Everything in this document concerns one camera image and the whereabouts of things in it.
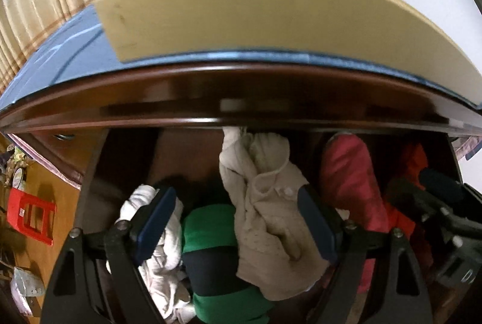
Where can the dark wooden desk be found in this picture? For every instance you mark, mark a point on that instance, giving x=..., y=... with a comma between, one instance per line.
x=150, y=83

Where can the pink hanging cloth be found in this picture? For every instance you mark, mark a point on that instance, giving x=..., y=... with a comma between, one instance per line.
x=469, y=147

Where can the wooden drawer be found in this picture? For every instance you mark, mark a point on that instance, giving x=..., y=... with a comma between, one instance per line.
x=180, y=154

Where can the beige patterned curtain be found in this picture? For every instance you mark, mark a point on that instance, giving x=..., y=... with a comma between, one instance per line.
x=30, y=8

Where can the cream underwear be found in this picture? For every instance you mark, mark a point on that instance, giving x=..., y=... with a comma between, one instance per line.
x=271, y=215

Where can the beige wooden tray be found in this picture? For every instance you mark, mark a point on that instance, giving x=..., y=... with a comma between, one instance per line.
x=263, y=8

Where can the green navy striped underwear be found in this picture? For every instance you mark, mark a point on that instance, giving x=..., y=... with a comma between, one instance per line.
x=211, y=233

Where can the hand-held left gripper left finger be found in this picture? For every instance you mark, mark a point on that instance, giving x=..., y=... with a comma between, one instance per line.
x=156, y=222

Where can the pink lace cloth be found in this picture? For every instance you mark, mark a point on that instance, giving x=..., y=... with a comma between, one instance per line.
x=45, y=162

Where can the blue checked tablecloth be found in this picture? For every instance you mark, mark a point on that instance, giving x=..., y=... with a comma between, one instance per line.
x=56, y=53

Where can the white plastic bag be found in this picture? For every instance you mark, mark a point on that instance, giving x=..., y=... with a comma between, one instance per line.
x=26, y=288

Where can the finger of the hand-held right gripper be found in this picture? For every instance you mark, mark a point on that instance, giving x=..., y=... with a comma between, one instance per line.
x=440, y=184
x=410, y=198

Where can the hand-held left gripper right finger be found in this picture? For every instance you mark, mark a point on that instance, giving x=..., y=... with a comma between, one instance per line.
x=316, y=222

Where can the red plastic stool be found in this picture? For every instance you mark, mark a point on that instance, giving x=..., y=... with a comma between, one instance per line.
x=32, y=215

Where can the red patterned knit sock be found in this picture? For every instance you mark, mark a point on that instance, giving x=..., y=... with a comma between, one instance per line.
x=412, y=158

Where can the red underwear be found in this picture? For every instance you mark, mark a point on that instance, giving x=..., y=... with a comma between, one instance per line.
x=350, y=177

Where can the pale pink white underwear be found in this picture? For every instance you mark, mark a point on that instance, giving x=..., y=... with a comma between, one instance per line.
x=162, y=279

